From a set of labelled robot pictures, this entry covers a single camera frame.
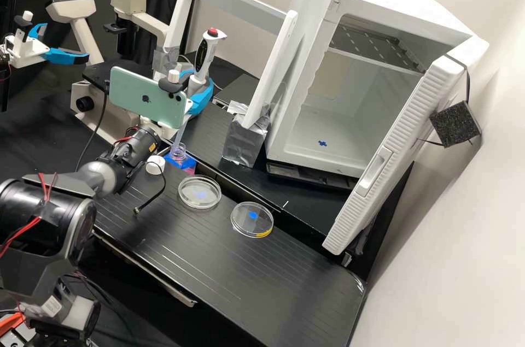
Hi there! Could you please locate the incubator door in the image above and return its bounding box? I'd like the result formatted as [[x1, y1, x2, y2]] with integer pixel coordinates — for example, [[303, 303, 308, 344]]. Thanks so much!
[[322, 35, 491, 256]]

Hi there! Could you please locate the small bottle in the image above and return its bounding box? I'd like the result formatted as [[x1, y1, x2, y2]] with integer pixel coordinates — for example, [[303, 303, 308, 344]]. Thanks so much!
[[170, 143, 188, 164]]

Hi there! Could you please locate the black cable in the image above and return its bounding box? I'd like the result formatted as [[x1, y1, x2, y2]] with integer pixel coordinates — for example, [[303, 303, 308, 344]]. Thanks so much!
[[132, 166, 167, 215], [75, 79, 110, 174]]

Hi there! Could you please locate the pipette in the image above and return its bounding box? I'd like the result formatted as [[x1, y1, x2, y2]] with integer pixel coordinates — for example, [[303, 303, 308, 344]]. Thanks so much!
[[172, 27, 228, 156]]

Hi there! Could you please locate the right wrist camera phone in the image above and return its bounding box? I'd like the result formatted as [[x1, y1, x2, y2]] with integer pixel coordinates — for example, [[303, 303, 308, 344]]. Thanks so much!
[[107, 66, 189, 130]]

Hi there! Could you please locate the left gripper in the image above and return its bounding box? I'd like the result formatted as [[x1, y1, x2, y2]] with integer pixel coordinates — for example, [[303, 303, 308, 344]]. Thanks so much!
[[4, 22, 91, 68]]

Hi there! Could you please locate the white pipette stand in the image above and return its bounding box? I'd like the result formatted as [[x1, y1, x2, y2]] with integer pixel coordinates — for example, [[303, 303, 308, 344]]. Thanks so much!
[[154, 0, 299, 168]]

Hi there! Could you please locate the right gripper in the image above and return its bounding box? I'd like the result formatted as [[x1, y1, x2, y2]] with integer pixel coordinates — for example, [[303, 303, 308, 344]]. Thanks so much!
[[139, 69, 214, 129]]

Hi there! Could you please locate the black platform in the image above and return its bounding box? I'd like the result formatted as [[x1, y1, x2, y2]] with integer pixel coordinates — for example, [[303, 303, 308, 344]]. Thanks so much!
[[180, 102, 341, 243], [88, 157, 366, 347]]

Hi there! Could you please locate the white cap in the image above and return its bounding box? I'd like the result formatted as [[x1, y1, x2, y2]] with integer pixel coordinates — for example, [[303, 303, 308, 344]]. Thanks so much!
[[145, 155, 166, 176]]

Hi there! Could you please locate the petri dish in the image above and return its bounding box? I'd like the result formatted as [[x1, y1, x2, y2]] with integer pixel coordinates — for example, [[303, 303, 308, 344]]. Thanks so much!
[[177, 174, 223, 211]]

